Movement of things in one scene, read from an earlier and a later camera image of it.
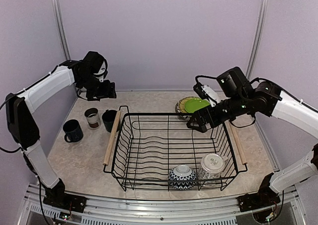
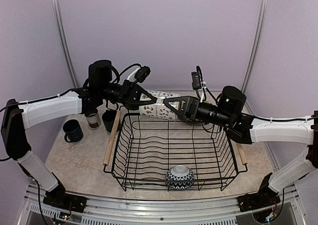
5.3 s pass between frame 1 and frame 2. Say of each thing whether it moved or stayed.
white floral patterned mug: moved
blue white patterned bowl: stayed
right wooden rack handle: stayed
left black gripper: moved
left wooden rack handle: stayed
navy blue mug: stayed
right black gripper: moved
